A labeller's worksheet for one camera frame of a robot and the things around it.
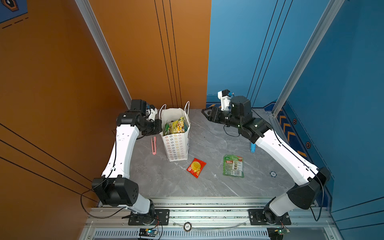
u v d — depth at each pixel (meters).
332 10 0.70
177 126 0.79
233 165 0.91
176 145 0.80
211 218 0.75
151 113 0.71
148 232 0.71
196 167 0.89
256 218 0.72
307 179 0.41
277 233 0.71
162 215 0.74
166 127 0.87
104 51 0.83
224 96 0.61
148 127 0.63
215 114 0.59
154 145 0.99
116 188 0.41
